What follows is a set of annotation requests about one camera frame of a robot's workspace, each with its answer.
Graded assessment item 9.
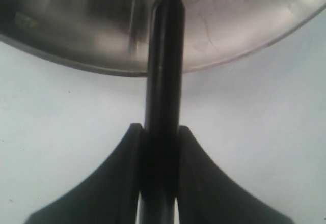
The black handled kitchen knife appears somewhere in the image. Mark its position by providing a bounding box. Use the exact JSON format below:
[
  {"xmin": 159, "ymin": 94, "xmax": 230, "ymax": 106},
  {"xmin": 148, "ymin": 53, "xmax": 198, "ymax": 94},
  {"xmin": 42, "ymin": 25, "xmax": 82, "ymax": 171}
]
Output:
[{"xmin": 139, "ymin": 0, "xmax": 185, "ymax": 223}]

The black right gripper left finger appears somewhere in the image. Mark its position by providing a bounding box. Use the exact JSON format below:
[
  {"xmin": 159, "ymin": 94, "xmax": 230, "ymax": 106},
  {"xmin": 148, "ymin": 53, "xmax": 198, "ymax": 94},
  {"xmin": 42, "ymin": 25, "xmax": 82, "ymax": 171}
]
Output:
[{"xmin": 27, "ymin": 123, "xmax": 143, "ymax": 224}]

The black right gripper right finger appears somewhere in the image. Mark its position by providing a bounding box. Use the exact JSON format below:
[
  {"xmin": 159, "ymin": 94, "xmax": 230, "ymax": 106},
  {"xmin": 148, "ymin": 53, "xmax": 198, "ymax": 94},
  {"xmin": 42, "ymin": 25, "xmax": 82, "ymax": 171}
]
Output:
[{"xmin": 177, "ymin": 126, "xmax": 293, "ymax": 224}]

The round steel plate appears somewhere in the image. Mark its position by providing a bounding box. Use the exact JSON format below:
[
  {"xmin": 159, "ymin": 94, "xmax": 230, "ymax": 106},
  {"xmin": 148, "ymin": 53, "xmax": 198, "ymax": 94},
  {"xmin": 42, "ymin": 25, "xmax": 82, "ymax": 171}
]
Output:
[{"xmin": 1, "ymin": 0, "xmax": 325, "ymax": 76}]

